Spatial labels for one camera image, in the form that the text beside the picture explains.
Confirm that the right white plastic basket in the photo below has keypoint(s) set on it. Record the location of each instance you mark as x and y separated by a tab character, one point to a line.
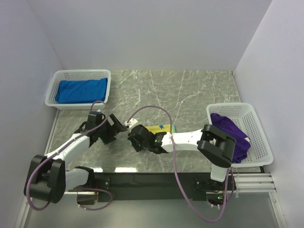
245	118

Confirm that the aluminium rail frame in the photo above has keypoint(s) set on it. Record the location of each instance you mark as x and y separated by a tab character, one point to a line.
254	182

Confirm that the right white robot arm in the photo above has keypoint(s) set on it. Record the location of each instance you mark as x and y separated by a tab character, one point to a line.
216	145

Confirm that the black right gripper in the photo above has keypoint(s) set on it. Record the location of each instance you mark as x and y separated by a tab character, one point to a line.
137	148

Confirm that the left white plastic basket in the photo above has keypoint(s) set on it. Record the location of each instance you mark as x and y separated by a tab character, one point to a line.
73	75

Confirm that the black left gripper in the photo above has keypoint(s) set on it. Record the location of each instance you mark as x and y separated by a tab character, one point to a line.
114	129

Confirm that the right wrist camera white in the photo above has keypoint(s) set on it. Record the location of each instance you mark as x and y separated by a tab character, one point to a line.
131	123

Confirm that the white plastic basket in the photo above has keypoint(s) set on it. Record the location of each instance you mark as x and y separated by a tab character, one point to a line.
245	118
73	75

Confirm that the yellow teal patterned towel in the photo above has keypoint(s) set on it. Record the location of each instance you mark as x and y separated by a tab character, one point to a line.
159	128

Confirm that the blue towel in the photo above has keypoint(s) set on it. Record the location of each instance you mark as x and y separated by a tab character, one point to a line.
81	91

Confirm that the purple towel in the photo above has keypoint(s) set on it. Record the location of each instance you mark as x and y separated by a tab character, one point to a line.
242	140

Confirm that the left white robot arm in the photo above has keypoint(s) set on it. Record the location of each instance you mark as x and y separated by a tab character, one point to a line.
48	176

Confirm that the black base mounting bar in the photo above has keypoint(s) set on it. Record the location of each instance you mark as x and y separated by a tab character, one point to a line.
157	186

